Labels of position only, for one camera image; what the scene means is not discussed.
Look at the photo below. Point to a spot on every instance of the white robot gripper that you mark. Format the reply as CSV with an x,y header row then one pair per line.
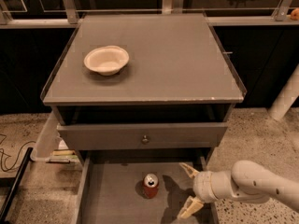
x,y
203,186

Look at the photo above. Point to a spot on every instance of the red coke can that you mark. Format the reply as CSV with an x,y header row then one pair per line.
x,y
150,185

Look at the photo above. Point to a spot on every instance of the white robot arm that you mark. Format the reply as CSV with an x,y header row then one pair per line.
x,y
257,160

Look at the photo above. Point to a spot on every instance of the closed top drawer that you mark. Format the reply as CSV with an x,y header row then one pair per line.
x,y
129,136

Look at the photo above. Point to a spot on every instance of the round metal drawer knob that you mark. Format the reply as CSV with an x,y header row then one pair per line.
x,y
145,140

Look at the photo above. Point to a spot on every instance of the open middle drawer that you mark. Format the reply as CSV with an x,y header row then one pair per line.
x,y
110,190

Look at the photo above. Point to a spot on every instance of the grey drawer cabinet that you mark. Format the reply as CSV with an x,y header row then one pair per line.
x,y
177,73

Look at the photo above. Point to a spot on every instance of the clear plastic side bin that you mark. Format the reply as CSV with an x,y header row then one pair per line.
x,y
50,146

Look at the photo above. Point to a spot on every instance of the white paper bowl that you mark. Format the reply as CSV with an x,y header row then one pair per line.
x,y
106,61

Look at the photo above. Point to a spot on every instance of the black bar on floor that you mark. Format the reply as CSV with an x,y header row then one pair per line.
x,y
12,183

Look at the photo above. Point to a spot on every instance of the orange fruit on ledge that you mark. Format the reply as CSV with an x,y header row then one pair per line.
x,y
295,14

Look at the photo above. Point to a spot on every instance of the metal window rail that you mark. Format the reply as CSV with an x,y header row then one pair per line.
x,y
68,13

